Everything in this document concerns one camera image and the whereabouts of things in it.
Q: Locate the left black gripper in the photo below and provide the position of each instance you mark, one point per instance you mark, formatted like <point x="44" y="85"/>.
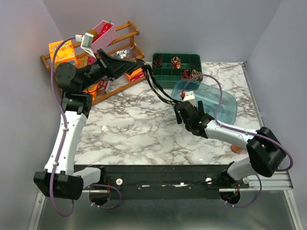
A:
<point x="112" y="67"/>

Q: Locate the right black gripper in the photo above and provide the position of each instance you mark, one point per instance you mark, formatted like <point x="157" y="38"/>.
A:
<point x="179" y="119"/>

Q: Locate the black leaf patterned tie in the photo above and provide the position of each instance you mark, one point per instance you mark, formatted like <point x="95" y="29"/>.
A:
<point x="156" y="87"/>

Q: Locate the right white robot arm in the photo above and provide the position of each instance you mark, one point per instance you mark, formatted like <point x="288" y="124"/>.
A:
<point x="265" y="153"/>

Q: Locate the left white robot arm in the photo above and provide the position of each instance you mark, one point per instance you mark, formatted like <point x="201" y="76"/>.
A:
<point x="58" y="178"/>

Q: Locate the orange sponge box right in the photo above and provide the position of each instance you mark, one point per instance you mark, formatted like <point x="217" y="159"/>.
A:
<point x="135" y="75"/>

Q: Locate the orange sponge box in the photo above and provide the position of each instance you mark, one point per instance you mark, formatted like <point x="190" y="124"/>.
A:
<point x="135" y="75"/>
<point x="93" y="90"/>

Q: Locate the rolled dark orange tie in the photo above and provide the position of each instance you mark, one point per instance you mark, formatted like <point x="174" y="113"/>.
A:
<point x="157" y="61"/>

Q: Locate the metal spoon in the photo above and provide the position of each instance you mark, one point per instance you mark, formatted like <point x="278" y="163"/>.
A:
<point x="123" y="53"/>

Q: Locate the green divided organizer tray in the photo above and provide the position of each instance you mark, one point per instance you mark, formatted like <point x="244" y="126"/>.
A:
<point x="166" y="76"/>

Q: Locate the rolled red patterned tie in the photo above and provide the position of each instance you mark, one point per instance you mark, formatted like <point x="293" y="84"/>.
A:
<point x="176" y="63"/>

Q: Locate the rolled orange black tie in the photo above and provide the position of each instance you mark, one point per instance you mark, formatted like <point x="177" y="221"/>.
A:
<point x="185" y="74"/>

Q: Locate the wooden tiered rack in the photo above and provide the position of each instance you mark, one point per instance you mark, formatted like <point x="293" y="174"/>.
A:
<point x="73" y="81"/>

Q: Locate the teal plastic tub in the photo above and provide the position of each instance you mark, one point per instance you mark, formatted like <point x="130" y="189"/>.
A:
<point x="210" y="97"/>

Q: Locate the rolled tan patterned tie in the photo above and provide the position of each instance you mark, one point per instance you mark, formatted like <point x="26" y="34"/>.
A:
<point x="196" y="75"/>

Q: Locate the pink plastic bin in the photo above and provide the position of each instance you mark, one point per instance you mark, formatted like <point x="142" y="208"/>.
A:
<point x="106" y="38"/>

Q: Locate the red white small box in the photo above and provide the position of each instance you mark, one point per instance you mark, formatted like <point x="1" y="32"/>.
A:
<point x="103" y="86"/>

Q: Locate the pink scrub sponge box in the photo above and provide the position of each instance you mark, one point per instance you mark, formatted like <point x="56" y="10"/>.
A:
<point x="84" y="61"/>

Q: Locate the red chili pepper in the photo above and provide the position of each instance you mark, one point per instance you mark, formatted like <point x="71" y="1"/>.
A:
<point x="106" y="26"/>

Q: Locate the orange sponge box bottom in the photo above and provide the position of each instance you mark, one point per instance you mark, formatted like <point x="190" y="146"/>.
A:
<point x="93" y="90"/>

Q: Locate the brown round fruit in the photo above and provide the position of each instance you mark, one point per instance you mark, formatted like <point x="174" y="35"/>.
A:
<point x="94" y="33"/>

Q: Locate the orange bottle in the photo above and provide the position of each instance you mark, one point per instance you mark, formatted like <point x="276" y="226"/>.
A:
<point x="236" y="149"/>

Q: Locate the orange scrub daddy box top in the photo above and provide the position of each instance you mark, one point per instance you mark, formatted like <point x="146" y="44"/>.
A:
<point x="66" y="53"/>

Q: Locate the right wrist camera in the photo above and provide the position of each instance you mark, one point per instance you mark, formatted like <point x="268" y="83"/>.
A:
<point x="188" y="96"/>

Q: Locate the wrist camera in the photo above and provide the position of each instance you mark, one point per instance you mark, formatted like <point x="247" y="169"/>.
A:
<point x="188" y="96"/>
<point x="86" y="42"/>

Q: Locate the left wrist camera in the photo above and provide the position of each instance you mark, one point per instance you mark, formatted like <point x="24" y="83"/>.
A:
<point x="86" y="42"/>

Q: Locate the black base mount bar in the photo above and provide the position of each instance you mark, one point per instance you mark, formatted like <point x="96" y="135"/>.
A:
<point x="146" y="182"/>

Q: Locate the aluminium rail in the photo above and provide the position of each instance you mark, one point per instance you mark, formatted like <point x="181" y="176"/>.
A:
<point x="279" y="181"/>

